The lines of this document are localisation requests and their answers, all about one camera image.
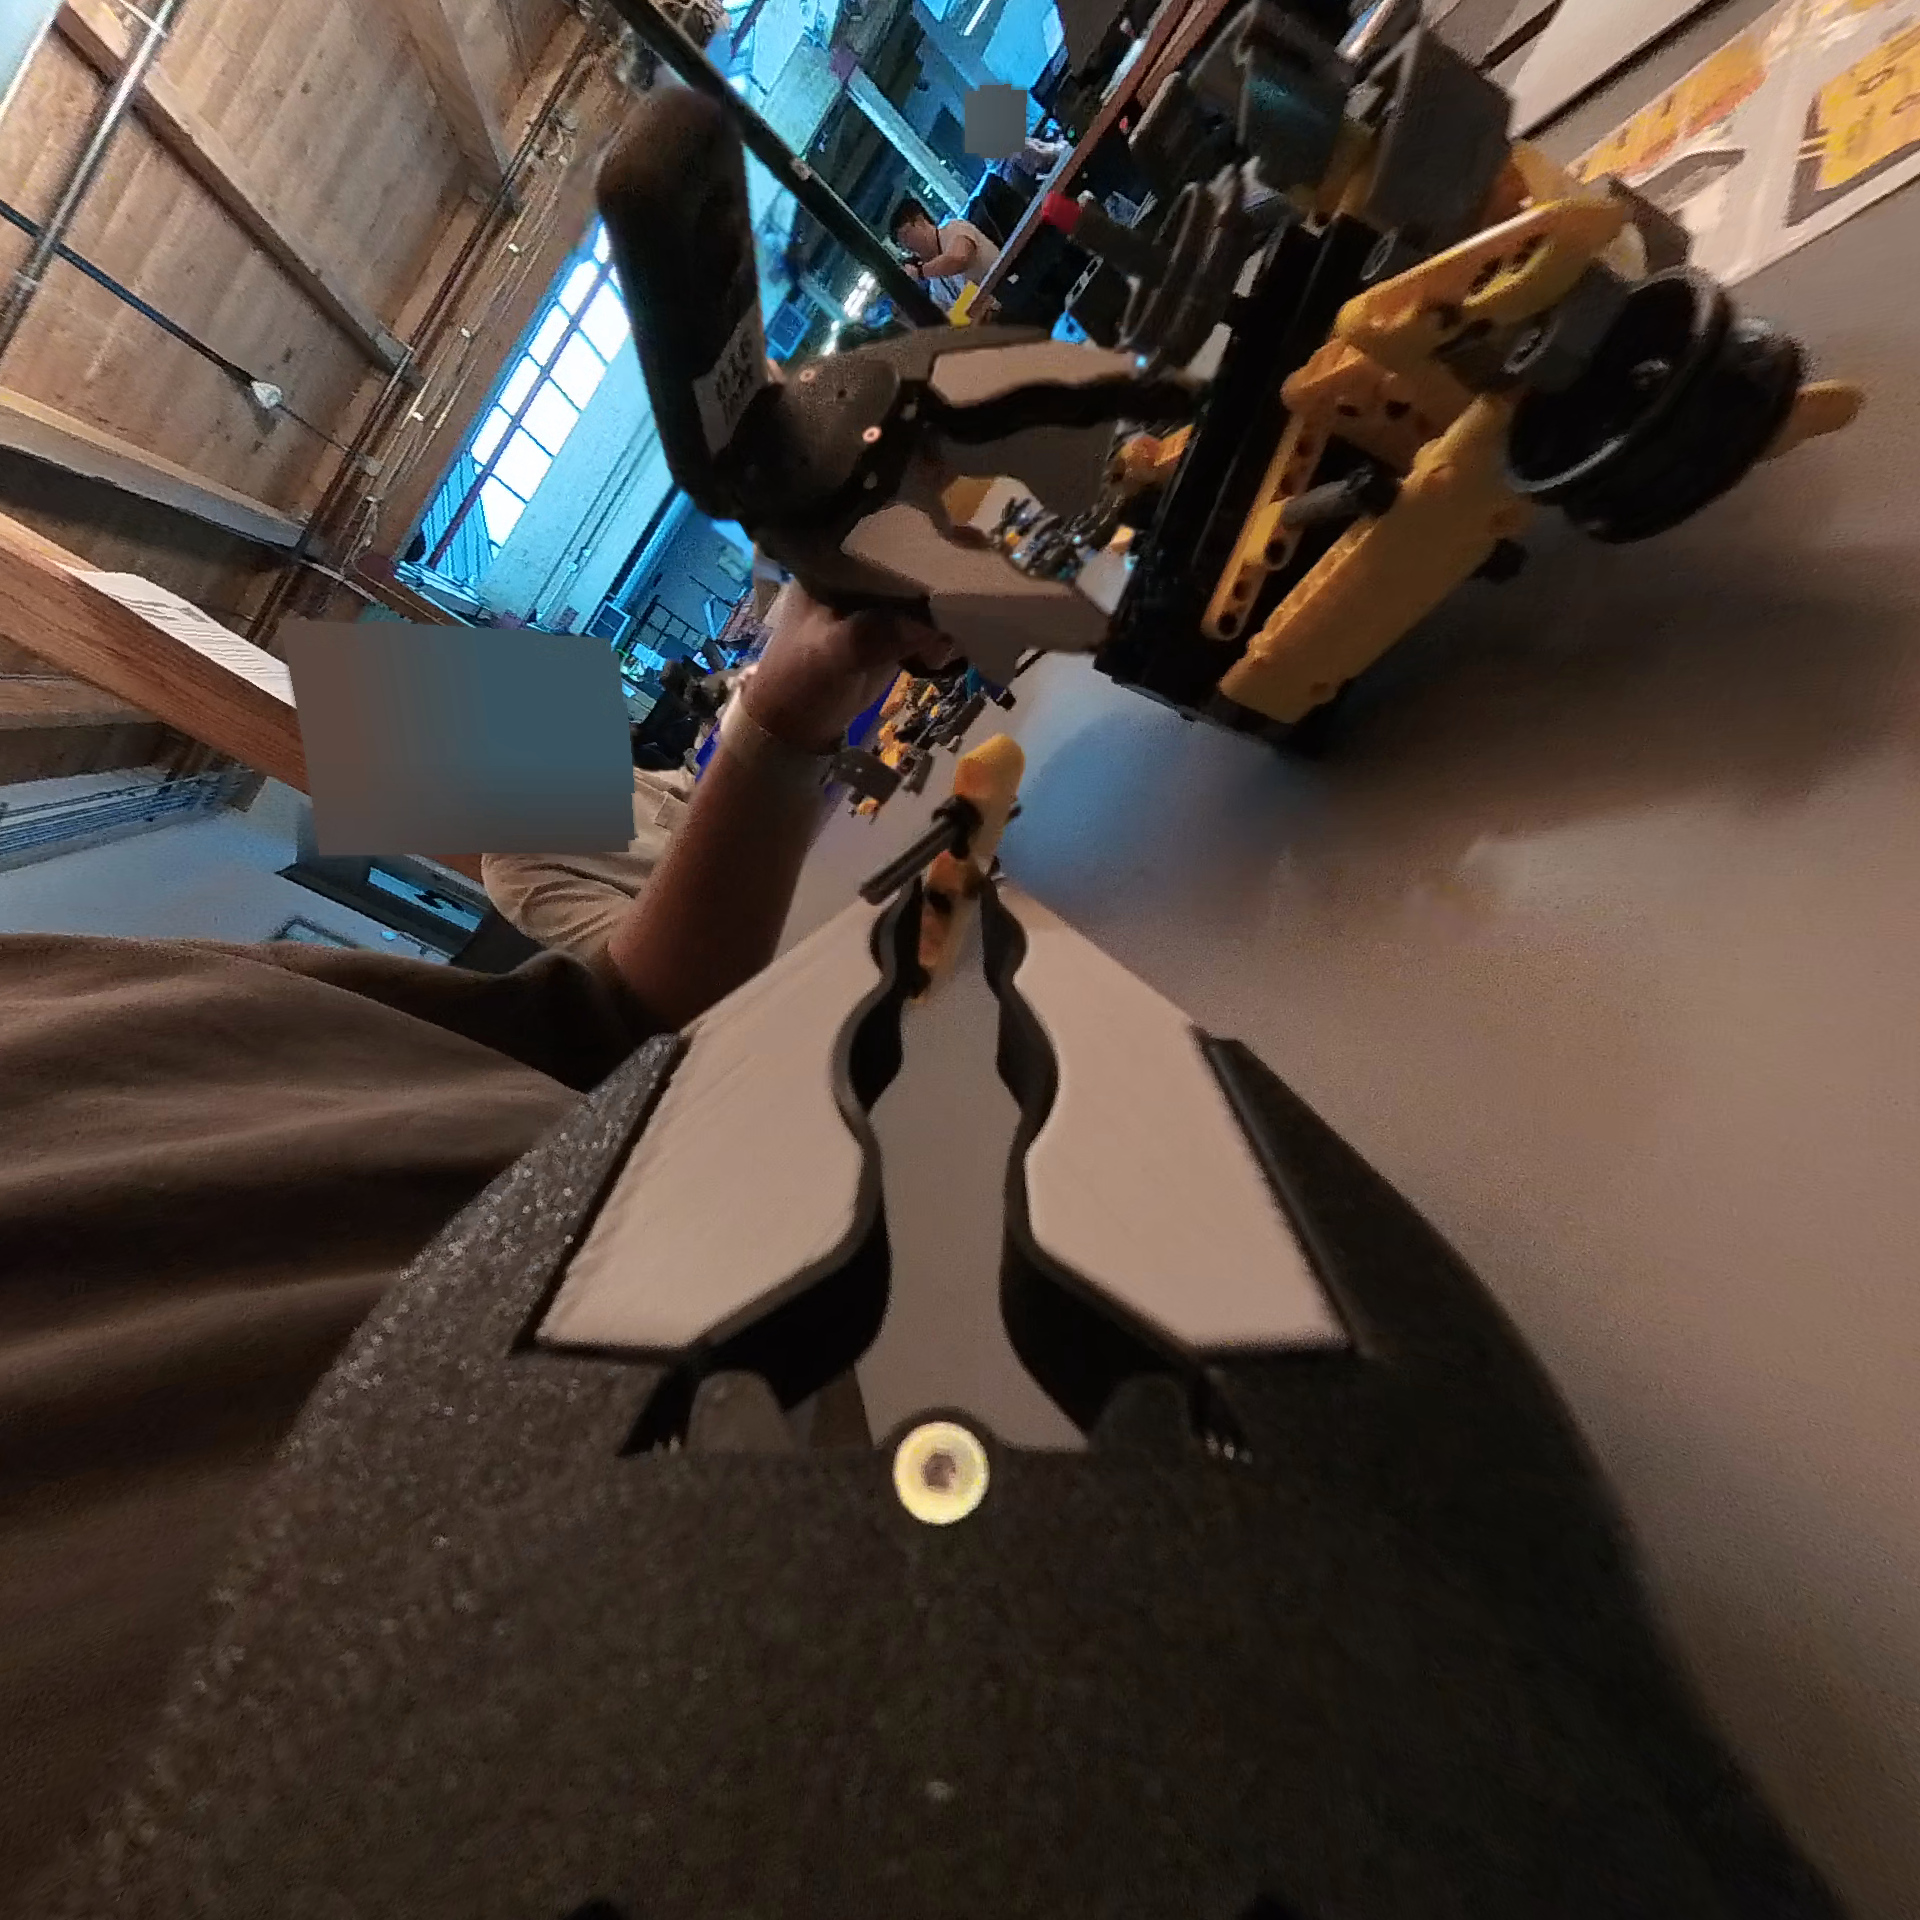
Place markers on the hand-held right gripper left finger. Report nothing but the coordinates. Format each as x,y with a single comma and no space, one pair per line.
721,1185

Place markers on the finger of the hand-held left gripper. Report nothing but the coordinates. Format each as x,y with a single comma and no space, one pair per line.
1004,600
1020,383

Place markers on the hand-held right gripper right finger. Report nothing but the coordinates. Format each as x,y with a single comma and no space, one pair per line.
1155,1201

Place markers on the yellow perforated toy beam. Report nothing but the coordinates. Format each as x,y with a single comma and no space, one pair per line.
983,780

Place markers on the yellow building block vehicle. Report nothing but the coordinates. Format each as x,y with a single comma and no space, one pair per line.
1425,450

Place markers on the person's left forearm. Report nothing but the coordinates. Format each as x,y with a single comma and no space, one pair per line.
705,886

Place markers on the person's left hand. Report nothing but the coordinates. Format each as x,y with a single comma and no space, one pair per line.
819,660

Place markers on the loose yellow black brick parts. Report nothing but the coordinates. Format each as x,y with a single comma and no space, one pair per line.
937,721

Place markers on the black diagonal pole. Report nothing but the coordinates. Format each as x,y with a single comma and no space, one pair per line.
779,159

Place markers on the bright window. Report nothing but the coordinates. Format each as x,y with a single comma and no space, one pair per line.
523,404

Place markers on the wooden ledge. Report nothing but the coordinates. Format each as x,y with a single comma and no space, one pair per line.
135,644

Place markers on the yellow grey sticker sheet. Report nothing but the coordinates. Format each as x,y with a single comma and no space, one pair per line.
1799,148

